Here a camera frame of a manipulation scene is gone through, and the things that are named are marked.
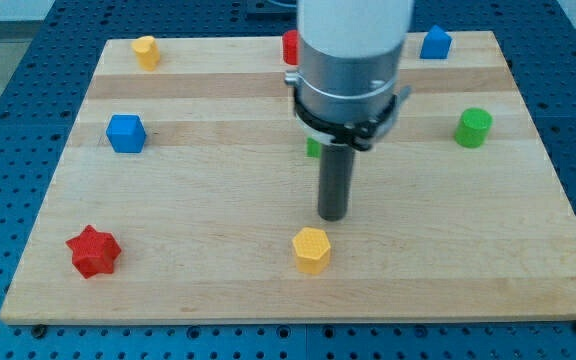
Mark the black clamp ring mount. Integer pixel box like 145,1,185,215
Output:
284,70,411,152

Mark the yellow hexagon block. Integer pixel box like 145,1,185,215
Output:
292,227,331,275

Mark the yellow heart block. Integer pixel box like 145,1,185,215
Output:
131,35,160,71

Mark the wooden board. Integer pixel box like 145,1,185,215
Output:
0,31,576,325

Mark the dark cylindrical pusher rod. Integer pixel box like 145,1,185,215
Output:
317,145,355,221

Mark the blue cube block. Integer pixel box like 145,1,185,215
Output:
106,114,146,153

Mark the blue pentagon block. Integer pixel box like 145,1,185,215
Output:
419,25,453,60

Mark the green star block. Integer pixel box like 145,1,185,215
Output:
306,137,321,158

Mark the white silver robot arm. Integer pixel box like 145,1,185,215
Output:
285,0,414,221

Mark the green cylinder block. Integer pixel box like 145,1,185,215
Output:
454,107,493,148

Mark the red star block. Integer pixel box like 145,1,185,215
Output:
65,225,122,279

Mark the red cylinder block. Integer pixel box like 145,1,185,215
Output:
282,29,299,66

